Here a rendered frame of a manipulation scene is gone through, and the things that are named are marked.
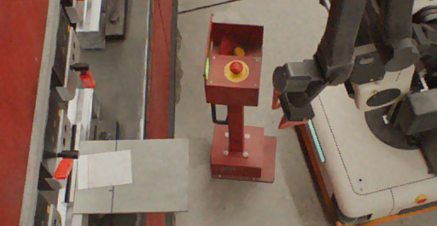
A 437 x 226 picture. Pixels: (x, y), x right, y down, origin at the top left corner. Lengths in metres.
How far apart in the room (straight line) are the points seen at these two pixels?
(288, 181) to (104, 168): 1.17
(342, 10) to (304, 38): 1.68
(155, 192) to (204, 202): 1.05
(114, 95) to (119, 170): 0.30
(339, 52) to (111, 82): 0.71
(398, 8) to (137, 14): 0.87
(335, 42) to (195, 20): 1.69
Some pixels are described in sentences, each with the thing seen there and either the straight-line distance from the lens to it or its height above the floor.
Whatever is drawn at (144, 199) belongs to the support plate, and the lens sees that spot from 1.51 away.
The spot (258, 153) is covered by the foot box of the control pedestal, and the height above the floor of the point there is 0.12.
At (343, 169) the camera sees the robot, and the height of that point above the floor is 0.28.
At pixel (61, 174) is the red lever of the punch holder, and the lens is 1.22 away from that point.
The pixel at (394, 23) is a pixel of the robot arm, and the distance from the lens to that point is 1.32.
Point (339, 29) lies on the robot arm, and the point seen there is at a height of 1.38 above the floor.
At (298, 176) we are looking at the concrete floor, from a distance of 2.59.
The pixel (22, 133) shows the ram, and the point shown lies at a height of 1.45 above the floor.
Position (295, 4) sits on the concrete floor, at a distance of 2.98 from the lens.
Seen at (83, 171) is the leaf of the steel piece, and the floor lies 1.00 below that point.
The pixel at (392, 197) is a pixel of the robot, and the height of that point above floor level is 0.27.
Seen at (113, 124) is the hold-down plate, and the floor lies 0.91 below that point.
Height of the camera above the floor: 2.42
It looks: 63 degrees down
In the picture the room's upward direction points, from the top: 5 degrees counter-clockwise
